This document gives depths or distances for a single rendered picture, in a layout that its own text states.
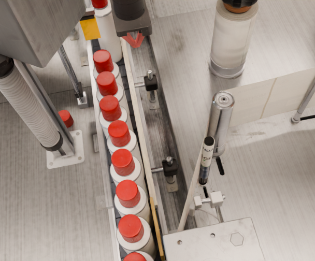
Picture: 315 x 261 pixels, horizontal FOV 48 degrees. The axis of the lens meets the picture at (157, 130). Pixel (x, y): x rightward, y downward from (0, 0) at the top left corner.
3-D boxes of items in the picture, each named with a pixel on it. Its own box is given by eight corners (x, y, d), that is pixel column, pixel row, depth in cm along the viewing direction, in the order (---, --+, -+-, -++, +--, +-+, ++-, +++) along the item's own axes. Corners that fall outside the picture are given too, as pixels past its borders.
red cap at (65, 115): (66, 130, 86) (62, 124, 83) (57, 123, 87) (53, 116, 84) (76, 120, 87) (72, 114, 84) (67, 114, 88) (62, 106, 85)
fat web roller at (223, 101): (227, 155, 75) (241, 107, 58) (206, 159, 75) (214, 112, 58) (222, 136, 77) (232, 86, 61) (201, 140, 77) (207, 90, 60)
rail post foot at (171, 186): (178, 190, 77) (178, 189, 76) (167, 193, 77) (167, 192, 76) (174, 167, 80) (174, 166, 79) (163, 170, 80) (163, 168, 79)
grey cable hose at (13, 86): (65, 150, 56) (8, 65, 37) (43, 155, 55) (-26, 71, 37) (63, 131, 57) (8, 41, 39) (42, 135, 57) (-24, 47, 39)
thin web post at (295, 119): (301, 122, 78) (333, 69, 61) (292, 124, 77) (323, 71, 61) (297, 115, 78) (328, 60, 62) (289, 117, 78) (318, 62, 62)
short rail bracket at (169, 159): (179, 185, 77) (178, 163, 67) (151, 190, 77) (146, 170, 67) (175, 171, 79) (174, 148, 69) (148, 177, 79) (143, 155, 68)
